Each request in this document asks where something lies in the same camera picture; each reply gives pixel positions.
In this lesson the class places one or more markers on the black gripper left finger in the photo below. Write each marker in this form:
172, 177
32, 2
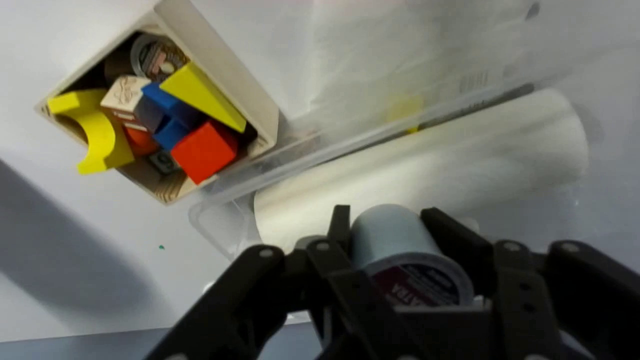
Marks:
263, 287

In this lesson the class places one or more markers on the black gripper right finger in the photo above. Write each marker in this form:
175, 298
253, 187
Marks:
539, 296

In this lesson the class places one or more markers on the grey coffee pod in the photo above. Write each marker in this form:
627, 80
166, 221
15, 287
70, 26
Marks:
395, 249

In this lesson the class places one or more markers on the clear plastic container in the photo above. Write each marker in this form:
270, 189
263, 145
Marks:
387, 68

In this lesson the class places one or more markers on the paper towel roll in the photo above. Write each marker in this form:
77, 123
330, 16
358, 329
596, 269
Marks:
474, 160

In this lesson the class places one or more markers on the red cube block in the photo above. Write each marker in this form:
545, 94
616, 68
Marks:
204, 151

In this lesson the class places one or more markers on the blue block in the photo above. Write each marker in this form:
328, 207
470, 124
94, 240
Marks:
165, 116

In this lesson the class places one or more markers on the white box of blocks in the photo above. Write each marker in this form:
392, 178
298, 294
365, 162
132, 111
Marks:
171, 34

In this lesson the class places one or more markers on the yellow wedge block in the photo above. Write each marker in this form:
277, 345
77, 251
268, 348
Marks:
194, 89

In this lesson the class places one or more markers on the yellow arch block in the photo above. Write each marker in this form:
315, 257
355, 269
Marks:
107, 145

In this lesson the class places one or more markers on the beige printed cube block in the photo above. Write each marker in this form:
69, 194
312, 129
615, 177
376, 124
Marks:
122, 97

